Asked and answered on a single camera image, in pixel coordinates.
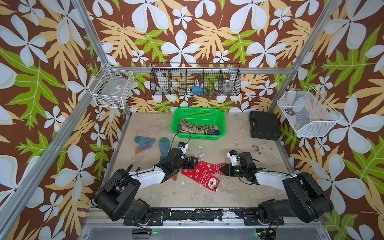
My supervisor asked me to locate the green plastic basket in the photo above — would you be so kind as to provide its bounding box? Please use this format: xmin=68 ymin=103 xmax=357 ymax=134
xmin=171 ymin=107 xmax=227 ymax=141

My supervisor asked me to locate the white mesh basket right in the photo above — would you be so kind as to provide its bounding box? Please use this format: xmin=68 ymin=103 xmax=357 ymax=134
xmin=277 ymin=87 xmax=342 ymax=138

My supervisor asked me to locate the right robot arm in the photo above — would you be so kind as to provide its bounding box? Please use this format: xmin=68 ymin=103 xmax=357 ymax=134
xmin=220 ymin=151 xmax=334 ymax=225

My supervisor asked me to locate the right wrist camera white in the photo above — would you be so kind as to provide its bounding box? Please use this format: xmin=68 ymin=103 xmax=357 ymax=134
xmin=227 ymin=150 xmax=239 ymax=166

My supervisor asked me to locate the blue green orange sock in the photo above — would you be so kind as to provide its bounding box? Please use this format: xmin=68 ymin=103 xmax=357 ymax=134
xmin=159 ymin=137 xmax=171 ymax=162
xmin=135 ymin=136 xmax=156 ymax=154

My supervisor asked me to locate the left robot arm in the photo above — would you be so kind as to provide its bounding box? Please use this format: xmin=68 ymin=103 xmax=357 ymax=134
xmin=91 ymin=143 xmax=199 ymax=225

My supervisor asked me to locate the brown argyle sock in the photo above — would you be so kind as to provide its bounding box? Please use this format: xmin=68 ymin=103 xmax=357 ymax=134
xmin=177 ymin=119 xmax=211 ymax=135

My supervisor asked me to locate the white wire basket left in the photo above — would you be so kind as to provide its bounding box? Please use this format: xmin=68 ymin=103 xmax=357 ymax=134
xmin=89 ymin=64 xmax=135 ymax=109

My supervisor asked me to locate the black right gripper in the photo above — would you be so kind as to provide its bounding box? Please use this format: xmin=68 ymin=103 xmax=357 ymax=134
xmin=218 ymin=163 xmax=247 ymax=177

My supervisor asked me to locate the black left camera cable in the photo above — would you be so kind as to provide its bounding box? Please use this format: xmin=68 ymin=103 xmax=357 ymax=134
xmin=169 ymin=129 xmax=192 ymax=151

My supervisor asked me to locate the black wire shelf basket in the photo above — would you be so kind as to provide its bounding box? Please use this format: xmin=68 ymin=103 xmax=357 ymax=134
xmin=150 ymin=63 xmax=242 ymax=97

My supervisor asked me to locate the red christmas sock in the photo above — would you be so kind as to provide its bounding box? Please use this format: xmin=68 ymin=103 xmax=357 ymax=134
xmin=196 ymin=162 xmax=226 ymax=175
xmin=181 ymin=168 xmax=220 ymax=192

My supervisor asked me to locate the black plastic tool case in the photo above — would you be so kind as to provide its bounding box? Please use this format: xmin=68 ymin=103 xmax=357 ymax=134
xmin=249 ymin=111 xmax=281 ymax=141

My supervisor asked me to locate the cream purple striped sock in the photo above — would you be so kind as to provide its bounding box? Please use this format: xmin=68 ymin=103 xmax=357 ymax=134
xmin=196 ymin=126 xmax=221 ymax=136

